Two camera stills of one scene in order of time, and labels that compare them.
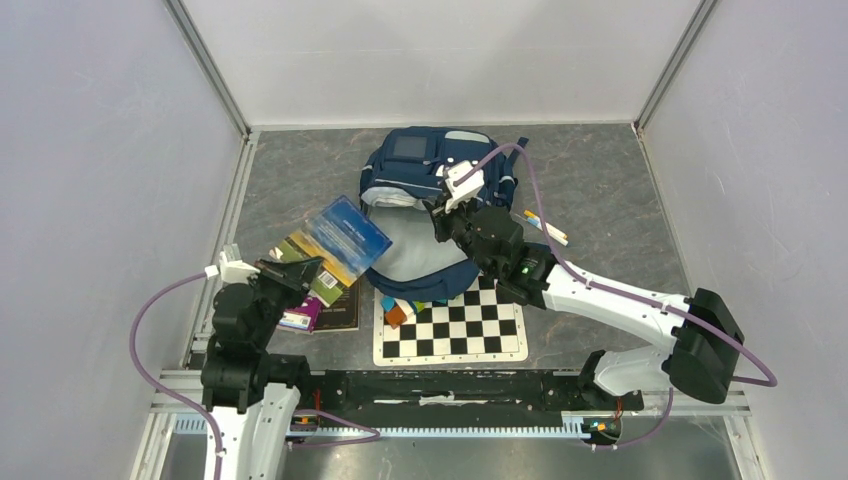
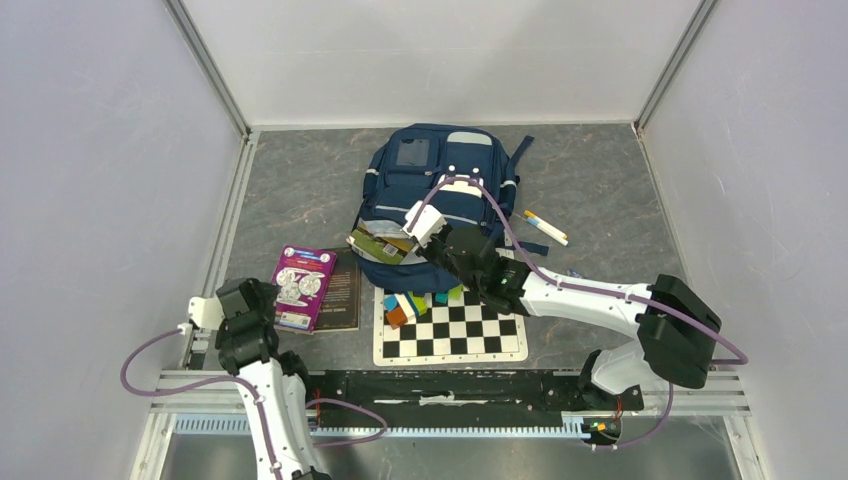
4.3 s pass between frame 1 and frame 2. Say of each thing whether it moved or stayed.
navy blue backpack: moved
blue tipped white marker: stayed
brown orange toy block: stayed
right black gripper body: moved
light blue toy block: stayed
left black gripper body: moved
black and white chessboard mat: stayed
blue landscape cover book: moved
